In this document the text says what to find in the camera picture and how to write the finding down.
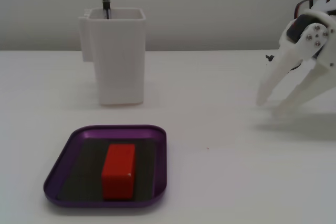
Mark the red ribbed cube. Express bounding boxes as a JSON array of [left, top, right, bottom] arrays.
[[101, 144, 137, 200]]

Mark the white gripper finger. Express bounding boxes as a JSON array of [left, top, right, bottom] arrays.
[[272, 58, 331, 119], [256, 23, 331, 107]]

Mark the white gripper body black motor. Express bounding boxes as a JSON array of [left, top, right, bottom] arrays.
[[285, 8, 336, 73]]

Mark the white plastic pen holder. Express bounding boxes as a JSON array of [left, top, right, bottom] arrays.
[[78, 8, 146, 107]]

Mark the purple metal tray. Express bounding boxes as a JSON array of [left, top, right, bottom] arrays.
[[43, 124, 168, 208]]

